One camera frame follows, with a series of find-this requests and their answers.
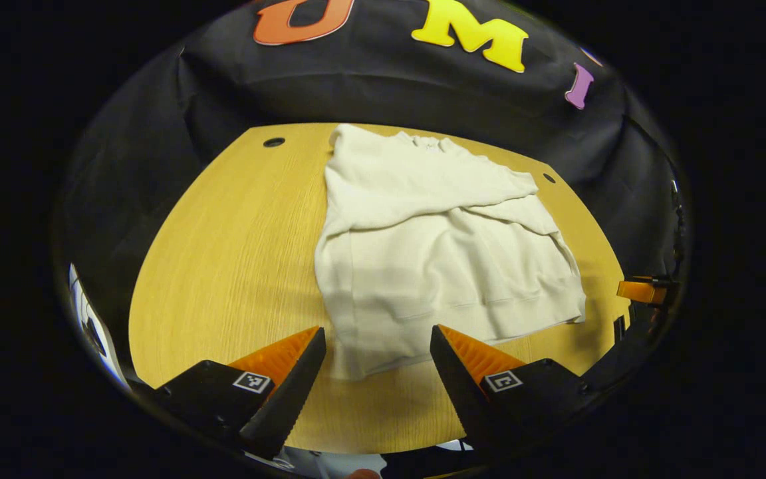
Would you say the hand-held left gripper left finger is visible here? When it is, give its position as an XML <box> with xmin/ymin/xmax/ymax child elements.
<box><xmin>150</xmin><ymin>326</ymin><xmax>328</xmax><ymax>461</ymax></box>

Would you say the cream sweatshirt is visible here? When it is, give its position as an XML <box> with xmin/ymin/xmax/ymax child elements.
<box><xmin>315</xmin><ymin>124</ymin><xmax>587</xmax><ymax>381</ymax></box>

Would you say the white desk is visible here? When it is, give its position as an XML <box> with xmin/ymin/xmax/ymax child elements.
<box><xmin>67</xmin><ymin>263</ymin><xmax>130</xmax><ymax>388</ymax></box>

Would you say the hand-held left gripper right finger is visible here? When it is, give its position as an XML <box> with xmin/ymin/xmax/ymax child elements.
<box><xmin>430</xmin><ymin>324</ymin><xmax>593</xmax><ymax>460</ymax></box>

